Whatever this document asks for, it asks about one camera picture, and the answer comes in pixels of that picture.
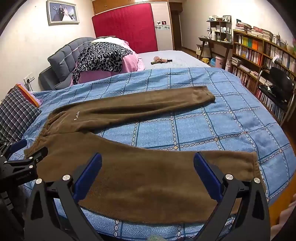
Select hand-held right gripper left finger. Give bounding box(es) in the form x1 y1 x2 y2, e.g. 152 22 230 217
23 152 104 241

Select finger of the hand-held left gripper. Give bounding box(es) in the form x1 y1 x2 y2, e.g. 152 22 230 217
5 148 49 172
0 139 28 161

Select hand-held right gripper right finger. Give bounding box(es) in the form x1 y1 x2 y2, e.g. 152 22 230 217
194 152 271 241

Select brown fleece pants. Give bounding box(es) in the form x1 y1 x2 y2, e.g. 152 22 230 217
24 85 260 225

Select plaid pillow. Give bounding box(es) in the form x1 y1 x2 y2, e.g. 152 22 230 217
0 87 42 145

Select person's dark clothing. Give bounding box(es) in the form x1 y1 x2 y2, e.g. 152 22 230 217
0 185 31 241

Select orange edged cushion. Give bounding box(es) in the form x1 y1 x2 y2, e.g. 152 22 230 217
14 84 43 108

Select blue checked blanket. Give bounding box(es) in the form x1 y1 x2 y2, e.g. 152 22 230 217
8 67 292 241

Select grey padded headboard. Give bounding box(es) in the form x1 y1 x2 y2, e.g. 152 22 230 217
38 37 96 91

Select black metal chair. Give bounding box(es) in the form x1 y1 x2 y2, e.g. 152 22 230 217
254 66 296 127

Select leopard print cloth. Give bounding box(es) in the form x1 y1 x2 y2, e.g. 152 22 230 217
72 43 132 85

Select pink quilt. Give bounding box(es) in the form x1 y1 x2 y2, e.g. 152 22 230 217
74 38 146 84

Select bed with grey sheet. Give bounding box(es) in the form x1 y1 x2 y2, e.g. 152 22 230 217
136 49 212 73

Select wooden bookshelf with books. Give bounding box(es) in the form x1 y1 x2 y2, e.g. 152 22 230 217
228 19 296 126

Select dark wooden desk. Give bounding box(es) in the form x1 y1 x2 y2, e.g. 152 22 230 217
198 37 233 67

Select small cubby shelf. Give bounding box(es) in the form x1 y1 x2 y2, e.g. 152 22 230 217
206 15 232 42

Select red upright mattress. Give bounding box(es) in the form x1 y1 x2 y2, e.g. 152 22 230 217
92 3 159 54

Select wooden wardrobe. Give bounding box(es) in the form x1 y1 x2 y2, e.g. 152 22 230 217
92 0 184 52

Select framed wall photo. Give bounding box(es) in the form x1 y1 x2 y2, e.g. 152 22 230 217
46 0 80 25

